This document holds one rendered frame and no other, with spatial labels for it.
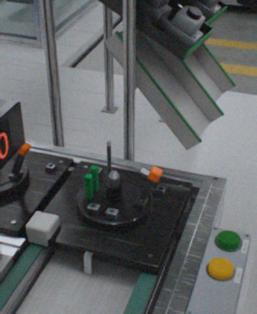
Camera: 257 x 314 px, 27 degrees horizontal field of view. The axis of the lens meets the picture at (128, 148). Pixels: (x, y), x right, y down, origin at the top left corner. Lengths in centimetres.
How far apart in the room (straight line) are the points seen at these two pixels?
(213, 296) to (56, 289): 26
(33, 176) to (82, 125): 40
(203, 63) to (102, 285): 64
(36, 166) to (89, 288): 31
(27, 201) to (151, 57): 41
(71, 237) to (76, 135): 52
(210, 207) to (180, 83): 32
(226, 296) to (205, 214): 19
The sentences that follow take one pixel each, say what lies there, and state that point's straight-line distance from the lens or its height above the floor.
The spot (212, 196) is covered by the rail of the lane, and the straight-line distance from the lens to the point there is 106.
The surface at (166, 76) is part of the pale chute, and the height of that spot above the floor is 109.
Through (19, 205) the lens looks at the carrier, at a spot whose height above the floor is 97.
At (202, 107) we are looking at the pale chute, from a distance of 122.
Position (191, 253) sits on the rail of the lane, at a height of 96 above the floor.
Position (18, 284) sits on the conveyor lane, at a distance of 92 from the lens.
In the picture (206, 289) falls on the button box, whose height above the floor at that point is 96.
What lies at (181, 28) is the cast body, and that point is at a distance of 105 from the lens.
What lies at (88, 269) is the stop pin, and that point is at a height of 94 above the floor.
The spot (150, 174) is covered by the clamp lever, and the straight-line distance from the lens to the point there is 92.
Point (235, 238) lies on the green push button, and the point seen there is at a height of 97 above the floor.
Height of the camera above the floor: 161
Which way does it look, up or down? 33 degrees down
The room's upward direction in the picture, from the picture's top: straight up
